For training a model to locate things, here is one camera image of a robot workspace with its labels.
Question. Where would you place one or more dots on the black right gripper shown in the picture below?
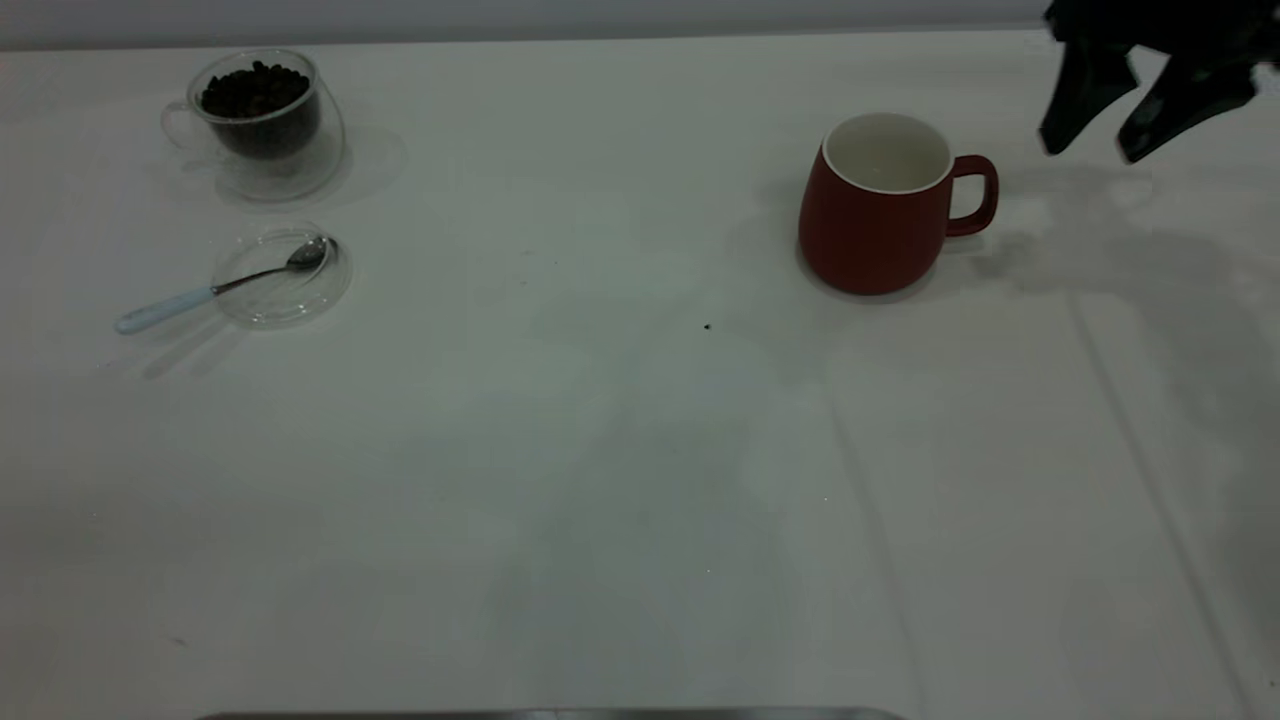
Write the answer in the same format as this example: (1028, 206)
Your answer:
(1170, 25)

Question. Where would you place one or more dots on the red ceramic mug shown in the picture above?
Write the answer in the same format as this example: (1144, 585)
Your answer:
(860, 240)

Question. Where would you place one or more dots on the clear glass saucer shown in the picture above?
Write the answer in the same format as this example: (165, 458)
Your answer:
(290, 304)

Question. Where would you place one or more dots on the clear glass cup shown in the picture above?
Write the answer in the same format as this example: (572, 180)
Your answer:
(325, 150)

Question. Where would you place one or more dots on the pile of coffee beans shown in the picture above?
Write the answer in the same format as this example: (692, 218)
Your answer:
(255, 95)

